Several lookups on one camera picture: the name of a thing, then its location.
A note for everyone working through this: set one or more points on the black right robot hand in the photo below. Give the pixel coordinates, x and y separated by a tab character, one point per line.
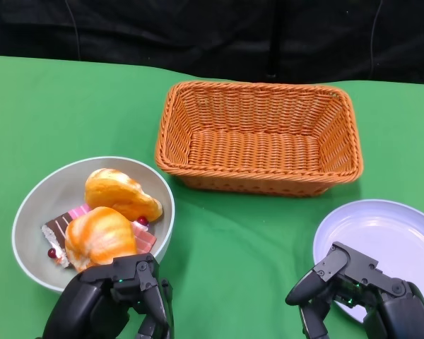
353	261

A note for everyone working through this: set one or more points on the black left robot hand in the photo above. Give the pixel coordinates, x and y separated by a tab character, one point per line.
92	300

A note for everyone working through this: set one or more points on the round orange white bun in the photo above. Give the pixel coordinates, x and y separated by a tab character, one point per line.
99	236

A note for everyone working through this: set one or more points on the brown chocolate cake slice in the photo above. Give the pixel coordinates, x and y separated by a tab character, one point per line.
56	229

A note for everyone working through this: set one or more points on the salmon layered cake slice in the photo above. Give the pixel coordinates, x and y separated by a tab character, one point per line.
145	238

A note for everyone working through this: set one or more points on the pink striped cake slice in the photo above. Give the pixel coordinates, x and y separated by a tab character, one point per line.
78	211

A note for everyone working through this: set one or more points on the long orange bread roll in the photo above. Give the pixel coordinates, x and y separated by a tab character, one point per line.
120	194

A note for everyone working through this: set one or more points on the pale grey ceramic bowl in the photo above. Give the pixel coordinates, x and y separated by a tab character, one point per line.
49	197

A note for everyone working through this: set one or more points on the lavender plate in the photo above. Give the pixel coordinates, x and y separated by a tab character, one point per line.
385	226

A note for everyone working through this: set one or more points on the orange wicker basket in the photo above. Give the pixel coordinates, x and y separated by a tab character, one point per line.
254	152

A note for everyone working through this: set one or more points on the green tablecloth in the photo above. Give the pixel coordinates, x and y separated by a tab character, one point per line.
233	247

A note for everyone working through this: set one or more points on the black vertical pole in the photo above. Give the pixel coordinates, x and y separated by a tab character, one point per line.
275	42

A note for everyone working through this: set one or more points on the black backdrop curtain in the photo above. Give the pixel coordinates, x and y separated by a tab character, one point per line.
198	35

